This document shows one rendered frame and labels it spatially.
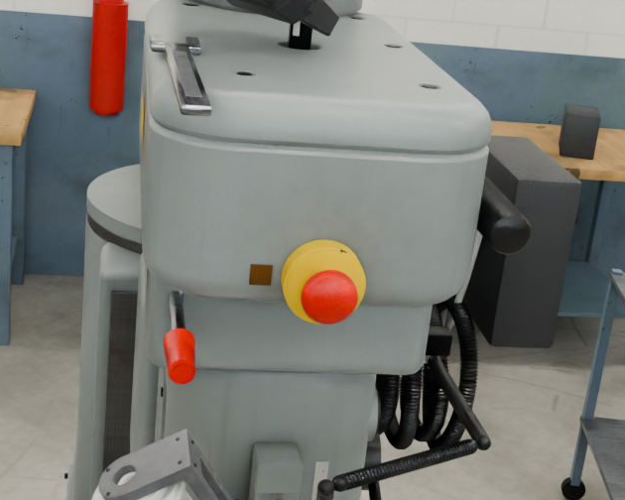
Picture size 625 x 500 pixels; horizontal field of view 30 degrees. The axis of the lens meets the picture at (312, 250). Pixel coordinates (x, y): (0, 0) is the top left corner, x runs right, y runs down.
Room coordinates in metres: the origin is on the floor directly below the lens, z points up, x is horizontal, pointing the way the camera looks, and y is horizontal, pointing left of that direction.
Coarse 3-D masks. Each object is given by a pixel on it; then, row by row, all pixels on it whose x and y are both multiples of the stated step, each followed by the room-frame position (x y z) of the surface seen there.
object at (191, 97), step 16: (160, 48) 0.93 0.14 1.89; (176, 48) 0.92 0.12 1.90; (192, 48) 0.93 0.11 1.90; (176, 64) 0.85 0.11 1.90; (192, 64) 0.86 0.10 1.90; (176, 80) 0.80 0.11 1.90; (192, 80) 0.80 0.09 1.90; (192, 96) 0.76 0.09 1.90; (192, 112) 0.73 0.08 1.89; (208, 112) 0.73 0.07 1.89
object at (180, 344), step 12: (168, 300) 0.88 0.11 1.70; (180, 300) 0.87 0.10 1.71; (180, 312) 0.84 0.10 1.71; (180, 324) 0.82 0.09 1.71; (168, 336) 0.79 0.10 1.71; (180, 336) 0.79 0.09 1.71; (192, 336) 0.80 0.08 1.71; (168, 348) 0.78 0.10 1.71; (180, 348) 0.77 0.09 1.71; (192, 348) 0.78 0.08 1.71; (168, 360) 0.76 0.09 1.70; (180, 360) 0.75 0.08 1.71; (192, 360) 0.76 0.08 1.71; (168, 372) 0.75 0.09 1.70; (180, 372) 0.75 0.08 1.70; (192, 372) 0.76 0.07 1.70
